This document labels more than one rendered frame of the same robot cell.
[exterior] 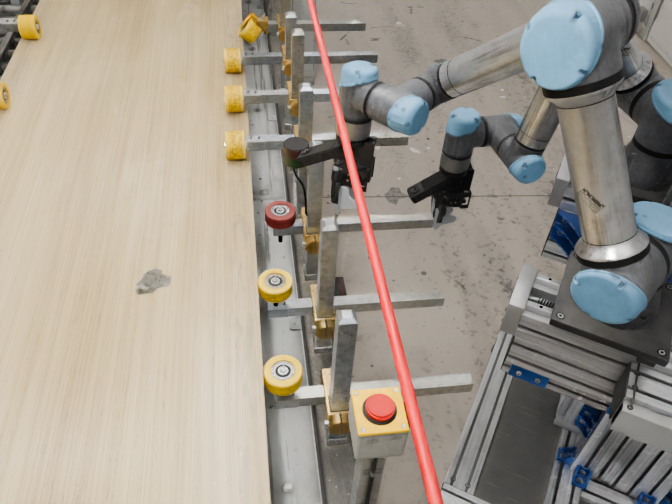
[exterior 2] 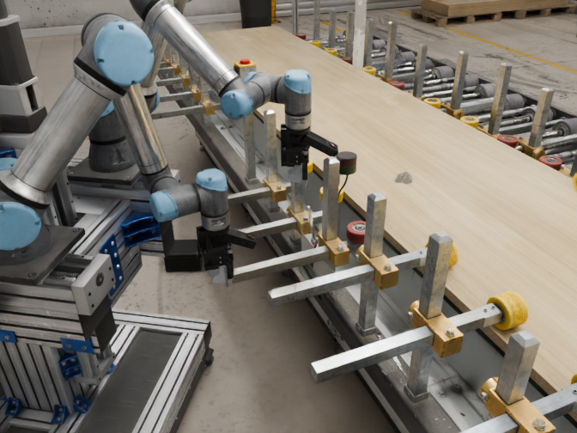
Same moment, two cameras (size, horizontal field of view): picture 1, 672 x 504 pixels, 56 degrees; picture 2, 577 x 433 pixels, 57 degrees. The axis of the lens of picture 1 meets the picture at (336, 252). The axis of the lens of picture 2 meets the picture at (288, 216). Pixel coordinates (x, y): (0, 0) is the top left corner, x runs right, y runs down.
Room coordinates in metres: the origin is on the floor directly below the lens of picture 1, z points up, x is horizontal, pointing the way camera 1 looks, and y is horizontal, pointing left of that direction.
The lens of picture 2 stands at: (2.53, -0.33, 1.77)
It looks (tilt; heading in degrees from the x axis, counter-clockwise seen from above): 31 degrees down; 168
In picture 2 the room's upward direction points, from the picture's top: 1 degrees counter-clockwise
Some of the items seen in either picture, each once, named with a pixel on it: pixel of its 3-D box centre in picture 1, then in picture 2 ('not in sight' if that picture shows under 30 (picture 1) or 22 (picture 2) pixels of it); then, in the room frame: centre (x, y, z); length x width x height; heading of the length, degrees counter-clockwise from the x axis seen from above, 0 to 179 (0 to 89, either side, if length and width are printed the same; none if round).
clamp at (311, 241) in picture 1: (311, 230); (332, 246); (1.24, 0.07, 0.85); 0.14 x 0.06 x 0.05; 10
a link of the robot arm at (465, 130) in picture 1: (462, 133); (211, 192); (1.33, -0.29, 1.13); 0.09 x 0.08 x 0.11; 107
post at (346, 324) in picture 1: (339, 390); (271, 169); (0.73, -0.03, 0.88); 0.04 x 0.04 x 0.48; 10
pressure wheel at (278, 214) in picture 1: (280, 225); (359, 241); (1.25, 0.15, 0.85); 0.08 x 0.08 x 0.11
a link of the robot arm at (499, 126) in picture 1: (501, 133); (173, 200); (1.34, -0.39, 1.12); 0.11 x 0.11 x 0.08; 17
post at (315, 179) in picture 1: (313, 221); (329, 229); (1.22, 0.06, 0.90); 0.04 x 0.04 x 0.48; 10
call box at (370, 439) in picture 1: (376, 424); (245, 72); (0.47, -0.07, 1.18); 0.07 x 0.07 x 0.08; 10
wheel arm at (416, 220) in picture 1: (353, 224); (300, 259); (1.28, -0.04, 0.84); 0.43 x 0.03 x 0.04; 100
